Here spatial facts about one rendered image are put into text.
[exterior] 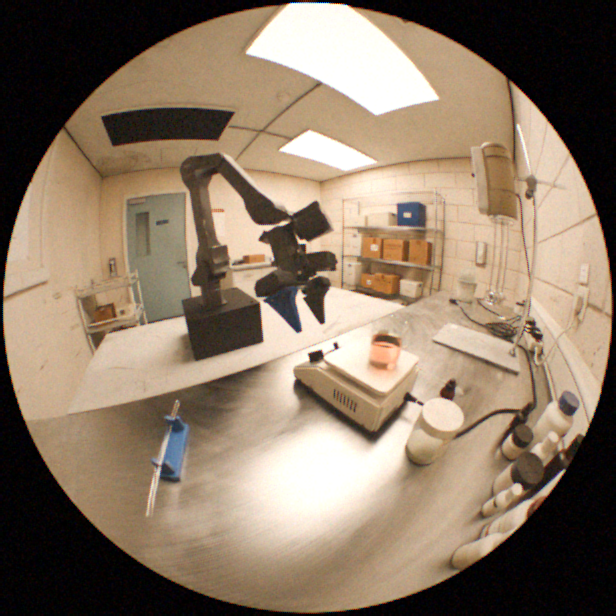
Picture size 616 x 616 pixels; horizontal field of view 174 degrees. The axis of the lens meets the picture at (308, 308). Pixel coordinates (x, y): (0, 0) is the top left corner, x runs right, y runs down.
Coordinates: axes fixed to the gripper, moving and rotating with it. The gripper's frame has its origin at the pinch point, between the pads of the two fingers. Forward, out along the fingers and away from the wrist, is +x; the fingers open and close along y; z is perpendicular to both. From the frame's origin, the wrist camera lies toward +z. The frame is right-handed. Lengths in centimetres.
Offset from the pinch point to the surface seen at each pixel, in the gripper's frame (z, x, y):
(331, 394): 2.8, 14.4, -6.0
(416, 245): 47, -44, 212
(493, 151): 61, -23, 16
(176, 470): -9.6, 15.9, -28.7
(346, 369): 6.9, 10.6, -6.8
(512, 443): 30.1, 30.3, -8.0
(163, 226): -209, -186, 63
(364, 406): 8.6, 16.0, -8.6
